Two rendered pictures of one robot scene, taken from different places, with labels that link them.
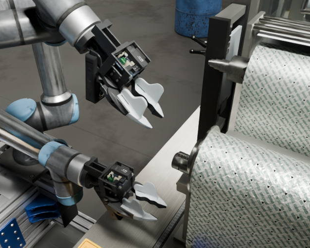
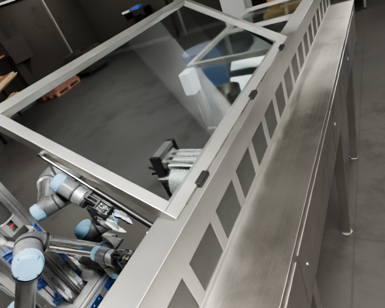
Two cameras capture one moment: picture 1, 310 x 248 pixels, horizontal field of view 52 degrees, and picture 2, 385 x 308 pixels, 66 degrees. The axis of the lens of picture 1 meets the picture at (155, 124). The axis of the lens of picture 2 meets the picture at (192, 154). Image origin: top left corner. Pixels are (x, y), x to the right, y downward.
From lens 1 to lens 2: 0.71 m
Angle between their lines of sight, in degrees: 9
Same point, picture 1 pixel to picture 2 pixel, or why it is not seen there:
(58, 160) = (99, 256)
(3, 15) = (47, 200)
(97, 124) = not seen: hidden behind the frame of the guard
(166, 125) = not seen: hidden behind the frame
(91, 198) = not seen: hidden behind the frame
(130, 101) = (111, 223)
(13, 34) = (54, 207)
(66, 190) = (110, 270)
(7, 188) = (91, 276)
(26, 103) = (85, 223)
